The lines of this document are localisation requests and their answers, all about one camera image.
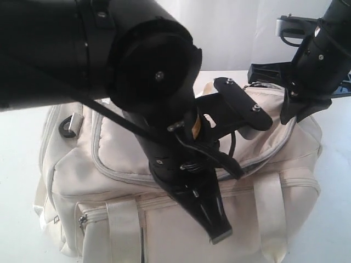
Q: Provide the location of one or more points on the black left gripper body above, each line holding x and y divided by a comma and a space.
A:
180, 136

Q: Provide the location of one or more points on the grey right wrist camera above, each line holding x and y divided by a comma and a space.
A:
294, 27

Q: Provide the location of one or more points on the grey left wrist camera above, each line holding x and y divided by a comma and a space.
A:
241, 109

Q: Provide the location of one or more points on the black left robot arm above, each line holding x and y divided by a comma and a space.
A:
135, 64

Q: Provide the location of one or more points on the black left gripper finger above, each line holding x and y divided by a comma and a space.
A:
219, 227
202, 206

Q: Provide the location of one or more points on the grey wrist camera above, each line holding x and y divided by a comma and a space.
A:
294, 27
241, 109

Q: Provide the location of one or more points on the white backdrop curtain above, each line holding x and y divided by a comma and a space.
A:
236, 33

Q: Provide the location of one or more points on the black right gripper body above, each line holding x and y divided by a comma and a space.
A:
318, 68

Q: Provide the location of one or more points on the cream duffel bag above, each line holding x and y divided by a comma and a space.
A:
98, 202

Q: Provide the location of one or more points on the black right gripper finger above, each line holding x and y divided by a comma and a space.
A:
277, 73

